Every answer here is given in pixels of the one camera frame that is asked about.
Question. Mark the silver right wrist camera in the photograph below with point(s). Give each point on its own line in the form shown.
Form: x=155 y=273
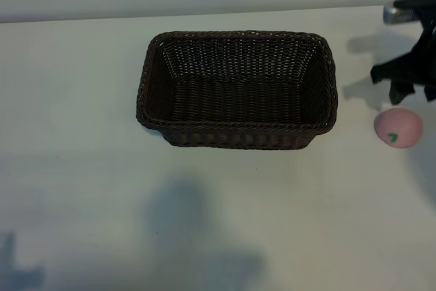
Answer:
x=402 y=15

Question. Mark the dark brown wicker basket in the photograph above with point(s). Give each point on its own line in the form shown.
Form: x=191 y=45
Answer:
x=238 y=100

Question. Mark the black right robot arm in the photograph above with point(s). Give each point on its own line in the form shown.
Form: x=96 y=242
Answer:
x=419 y=2

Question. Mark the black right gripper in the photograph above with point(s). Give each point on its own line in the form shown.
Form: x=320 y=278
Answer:
x=419 y=62

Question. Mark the pink peach with green mark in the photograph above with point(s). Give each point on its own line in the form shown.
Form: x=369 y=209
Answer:
x=400 y=127

